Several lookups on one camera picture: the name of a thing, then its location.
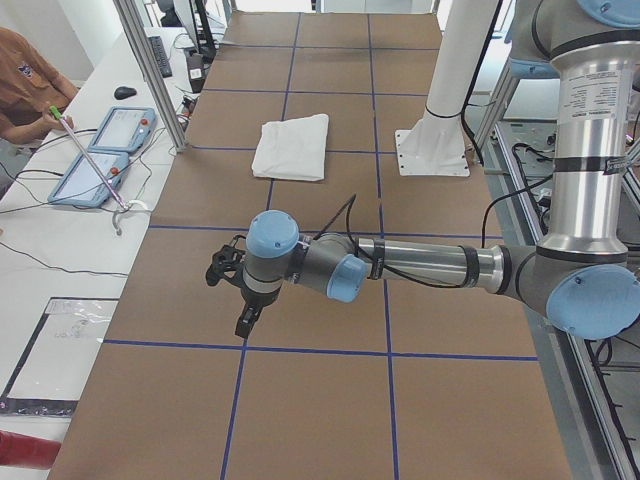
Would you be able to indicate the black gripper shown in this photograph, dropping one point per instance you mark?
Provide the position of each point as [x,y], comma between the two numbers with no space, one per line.
[259,298]

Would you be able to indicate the white long-sleeve printed shirt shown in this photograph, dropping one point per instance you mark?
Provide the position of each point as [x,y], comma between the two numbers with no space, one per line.
[293,149]

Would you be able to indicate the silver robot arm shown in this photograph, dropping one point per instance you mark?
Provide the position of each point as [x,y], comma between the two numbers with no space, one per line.
[576,275]

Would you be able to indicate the black bordered white mat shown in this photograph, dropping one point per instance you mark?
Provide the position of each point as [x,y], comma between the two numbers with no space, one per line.
[51,373]

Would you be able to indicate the near blue teach pendant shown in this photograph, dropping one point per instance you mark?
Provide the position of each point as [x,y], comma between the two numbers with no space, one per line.
[81,186]

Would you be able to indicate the blue teach pendant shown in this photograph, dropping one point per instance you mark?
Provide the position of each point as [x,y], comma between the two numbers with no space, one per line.
[81,186]
[124,129]

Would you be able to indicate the far blue teach pendant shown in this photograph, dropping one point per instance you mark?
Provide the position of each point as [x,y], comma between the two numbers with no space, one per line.
[124,129]

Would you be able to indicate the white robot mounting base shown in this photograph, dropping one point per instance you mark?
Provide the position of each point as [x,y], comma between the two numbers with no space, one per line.
[435,146]

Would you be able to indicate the black computer mouse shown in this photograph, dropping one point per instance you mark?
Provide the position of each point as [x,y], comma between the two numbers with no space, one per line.
[124,92]

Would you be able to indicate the red object at corner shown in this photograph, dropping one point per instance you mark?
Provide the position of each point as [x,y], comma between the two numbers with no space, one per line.
[23,451]

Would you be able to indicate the metal reacher grabber stick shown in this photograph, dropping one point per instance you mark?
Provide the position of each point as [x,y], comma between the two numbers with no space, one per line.
[107,182]

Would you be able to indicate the black keyboard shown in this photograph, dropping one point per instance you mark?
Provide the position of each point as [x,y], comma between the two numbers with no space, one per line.
[160,56]

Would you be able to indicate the person in orange shirt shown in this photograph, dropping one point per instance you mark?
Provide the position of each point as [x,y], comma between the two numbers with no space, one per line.
[30,86]

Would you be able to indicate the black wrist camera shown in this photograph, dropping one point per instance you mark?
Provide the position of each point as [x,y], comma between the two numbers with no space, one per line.
[226,264]

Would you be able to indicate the grey aluminium frame post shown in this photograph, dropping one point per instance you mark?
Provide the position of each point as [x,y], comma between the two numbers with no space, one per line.
[134,30]

